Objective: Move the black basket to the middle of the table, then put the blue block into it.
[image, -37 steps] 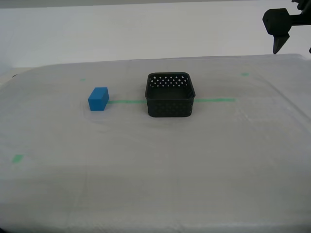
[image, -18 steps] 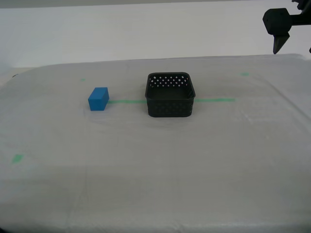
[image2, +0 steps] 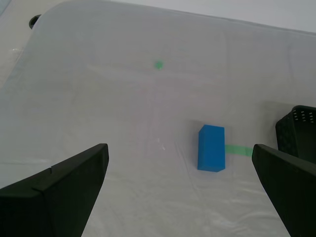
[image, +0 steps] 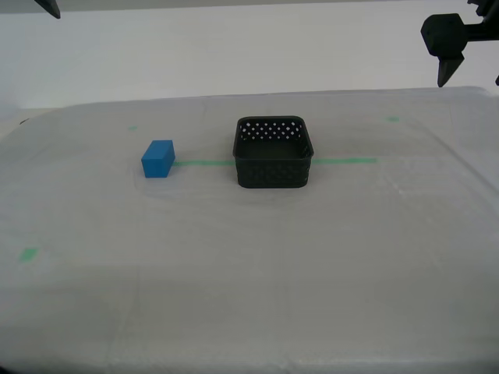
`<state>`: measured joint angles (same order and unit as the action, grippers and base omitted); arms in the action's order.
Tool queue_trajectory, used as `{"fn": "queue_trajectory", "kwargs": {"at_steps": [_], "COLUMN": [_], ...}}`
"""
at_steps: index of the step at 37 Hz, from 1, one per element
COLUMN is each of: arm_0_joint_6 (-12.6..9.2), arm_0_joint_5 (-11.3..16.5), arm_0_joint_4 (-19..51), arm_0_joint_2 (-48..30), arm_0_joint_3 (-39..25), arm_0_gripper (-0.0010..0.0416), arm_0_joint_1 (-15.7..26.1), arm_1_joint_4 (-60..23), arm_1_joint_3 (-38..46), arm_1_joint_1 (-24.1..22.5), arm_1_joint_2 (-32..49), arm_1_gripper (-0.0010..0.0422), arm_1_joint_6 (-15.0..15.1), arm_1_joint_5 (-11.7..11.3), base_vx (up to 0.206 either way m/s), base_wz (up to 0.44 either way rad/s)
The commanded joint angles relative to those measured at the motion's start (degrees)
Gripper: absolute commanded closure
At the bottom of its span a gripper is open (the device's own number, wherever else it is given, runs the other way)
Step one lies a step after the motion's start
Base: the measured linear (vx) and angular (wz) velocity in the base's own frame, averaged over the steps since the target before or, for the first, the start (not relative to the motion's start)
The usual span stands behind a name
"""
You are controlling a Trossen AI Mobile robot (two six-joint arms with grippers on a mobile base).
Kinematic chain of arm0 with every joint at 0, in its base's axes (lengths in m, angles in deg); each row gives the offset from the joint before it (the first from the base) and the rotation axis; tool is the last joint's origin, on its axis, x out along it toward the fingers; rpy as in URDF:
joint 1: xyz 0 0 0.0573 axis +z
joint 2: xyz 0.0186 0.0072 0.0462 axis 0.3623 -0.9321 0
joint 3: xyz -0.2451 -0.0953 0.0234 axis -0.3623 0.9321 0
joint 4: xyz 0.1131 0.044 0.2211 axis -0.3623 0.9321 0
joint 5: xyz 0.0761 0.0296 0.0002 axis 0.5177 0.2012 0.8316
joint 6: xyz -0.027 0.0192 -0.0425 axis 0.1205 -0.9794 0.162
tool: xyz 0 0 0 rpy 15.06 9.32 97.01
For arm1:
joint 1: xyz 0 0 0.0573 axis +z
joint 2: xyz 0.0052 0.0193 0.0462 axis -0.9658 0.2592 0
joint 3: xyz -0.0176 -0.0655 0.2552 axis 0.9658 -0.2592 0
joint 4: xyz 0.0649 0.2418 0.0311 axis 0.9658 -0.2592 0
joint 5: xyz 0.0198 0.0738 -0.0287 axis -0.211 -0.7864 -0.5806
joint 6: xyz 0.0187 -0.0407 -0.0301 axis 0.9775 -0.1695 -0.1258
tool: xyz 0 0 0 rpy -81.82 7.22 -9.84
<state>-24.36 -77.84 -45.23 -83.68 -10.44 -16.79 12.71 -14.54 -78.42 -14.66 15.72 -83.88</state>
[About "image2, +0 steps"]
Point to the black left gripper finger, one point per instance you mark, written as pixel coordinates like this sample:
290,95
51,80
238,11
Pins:
49,205
296,192

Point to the black perforated plastic basket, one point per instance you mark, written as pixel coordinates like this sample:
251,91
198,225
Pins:
296,128

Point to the blue rectangular block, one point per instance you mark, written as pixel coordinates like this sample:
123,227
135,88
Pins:
211,148

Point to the long green tape strip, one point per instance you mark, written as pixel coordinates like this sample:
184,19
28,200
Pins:
238,149

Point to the small green tape mark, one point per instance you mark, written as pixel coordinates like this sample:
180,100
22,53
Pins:
159,65

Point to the small black round object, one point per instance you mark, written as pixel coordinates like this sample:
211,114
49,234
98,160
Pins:
34,21

